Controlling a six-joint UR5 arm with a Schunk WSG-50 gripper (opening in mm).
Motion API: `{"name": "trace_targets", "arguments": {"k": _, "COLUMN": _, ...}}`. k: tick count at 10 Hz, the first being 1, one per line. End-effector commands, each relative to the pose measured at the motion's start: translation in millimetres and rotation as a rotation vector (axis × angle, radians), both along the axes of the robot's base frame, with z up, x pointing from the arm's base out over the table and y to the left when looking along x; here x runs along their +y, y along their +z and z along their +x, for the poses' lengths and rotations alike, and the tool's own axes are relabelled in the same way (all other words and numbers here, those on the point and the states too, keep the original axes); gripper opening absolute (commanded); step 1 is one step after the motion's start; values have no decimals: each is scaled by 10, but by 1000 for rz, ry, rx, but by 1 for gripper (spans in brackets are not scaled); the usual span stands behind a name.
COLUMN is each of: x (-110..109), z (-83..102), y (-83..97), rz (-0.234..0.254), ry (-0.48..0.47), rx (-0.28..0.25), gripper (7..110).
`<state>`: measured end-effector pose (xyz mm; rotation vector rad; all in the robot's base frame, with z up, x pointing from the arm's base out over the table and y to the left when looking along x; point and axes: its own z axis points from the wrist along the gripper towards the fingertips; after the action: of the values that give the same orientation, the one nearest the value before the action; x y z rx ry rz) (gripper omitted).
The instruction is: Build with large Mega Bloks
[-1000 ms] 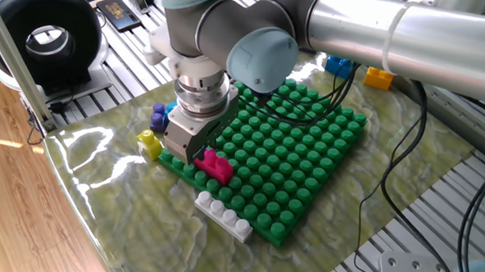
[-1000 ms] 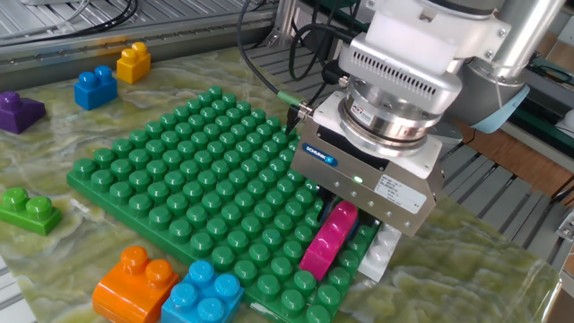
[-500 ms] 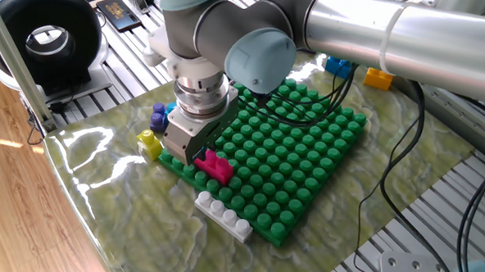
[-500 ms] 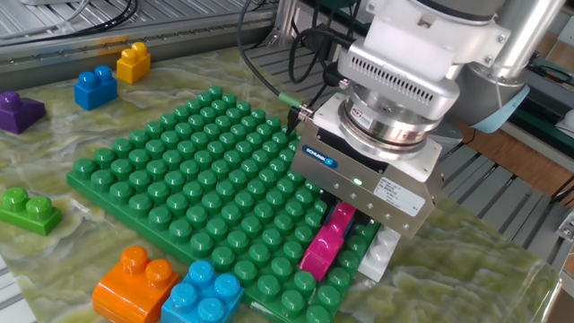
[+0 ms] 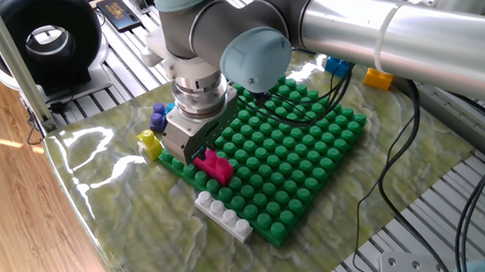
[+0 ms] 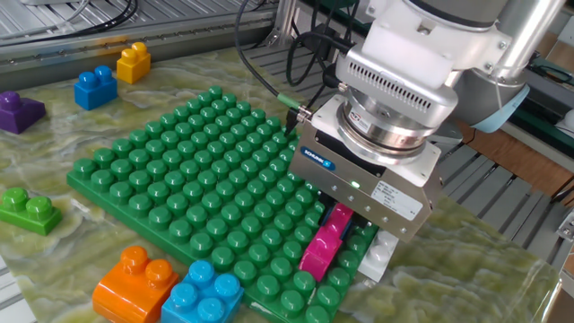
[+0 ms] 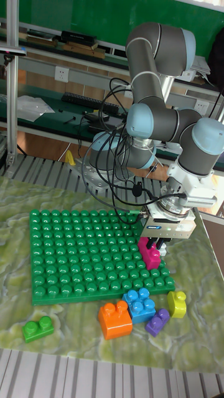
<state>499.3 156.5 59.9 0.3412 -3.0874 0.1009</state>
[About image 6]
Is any silver Schunk gripper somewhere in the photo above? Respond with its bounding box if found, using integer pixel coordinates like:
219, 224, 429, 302
288, 93, 446, 243

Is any blue two-stud block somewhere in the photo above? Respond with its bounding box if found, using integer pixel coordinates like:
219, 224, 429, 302
74, 65, 119, 111

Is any bright green two-stud block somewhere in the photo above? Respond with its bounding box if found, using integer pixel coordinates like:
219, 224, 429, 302
0, 187, 64, 237

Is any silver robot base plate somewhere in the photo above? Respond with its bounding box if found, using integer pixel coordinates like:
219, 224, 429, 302
437, 118, 464, 144

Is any orange two-stud block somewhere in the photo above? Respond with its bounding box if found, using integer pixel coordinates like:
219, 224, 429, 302
91, 245, 180, 323

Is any dark purple single-stud block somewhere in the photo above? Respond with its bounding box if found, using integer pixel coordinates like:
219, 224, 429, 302
0, 91, 47, 135

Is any aluminium profile rail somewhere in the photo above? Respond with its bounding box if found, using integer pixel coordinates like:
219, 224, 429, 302
0, 24, 288, 91

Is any pink three-stud block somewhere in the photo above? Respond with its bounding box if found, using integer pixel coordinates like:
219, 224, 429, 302
299, 202, 355, 283

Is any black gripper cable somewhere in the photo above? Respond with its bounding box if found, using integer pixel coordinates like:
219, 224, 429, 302
284, 31, 356, 136

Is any yellow two-stud block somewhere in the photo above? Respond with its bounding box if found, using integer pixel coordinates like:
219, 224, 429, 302
116, 41, 152, 85

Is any light blue four-stud block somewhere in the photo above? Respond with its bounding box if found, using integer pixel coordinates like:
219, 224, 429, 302
160, 259, 246, 323

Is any green marble patterned mat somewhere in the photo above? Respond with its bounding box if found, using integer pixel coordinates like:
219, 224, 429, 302
0, 47, 561, 323

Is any black cable green connector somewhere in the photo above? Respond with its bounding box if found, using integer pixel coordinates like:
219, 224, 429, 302
233, 0, 315, 120

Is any white four-stud block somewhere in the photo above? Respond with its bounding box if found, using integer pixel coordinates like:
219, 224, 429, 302
357, 230, 400, 284

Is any black table cable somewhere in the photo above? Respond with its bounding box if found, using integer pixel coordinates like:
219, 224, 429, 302
0, 0, 144, 46

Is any aluminium frame beam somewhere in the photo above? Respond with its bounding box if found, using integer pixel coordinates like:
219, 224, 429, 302
264, 0, 300, 48
555, 210, 574, 246

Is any large green studded baseplate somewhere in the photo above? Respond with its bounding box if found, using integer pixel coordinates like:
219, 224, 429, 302
65, 84, 380, 323

